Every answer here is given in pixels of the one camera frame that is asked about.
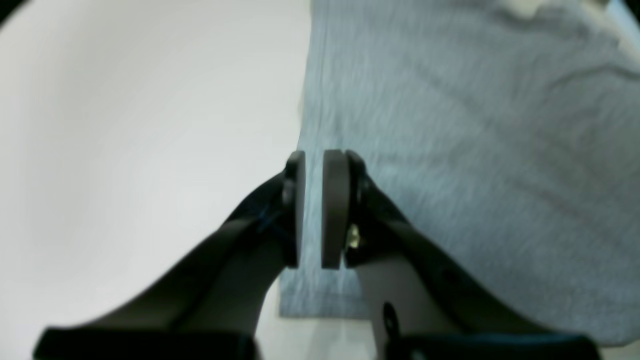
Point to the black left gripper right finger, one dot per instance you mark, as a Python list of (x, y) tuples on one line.
[(422, 304)]

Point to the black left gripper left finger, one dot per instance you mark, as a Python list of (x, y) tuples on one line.
[(207, 306)]

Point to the grey T-shirt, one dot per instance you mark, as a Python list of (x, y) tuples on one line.
[(505, 130)]

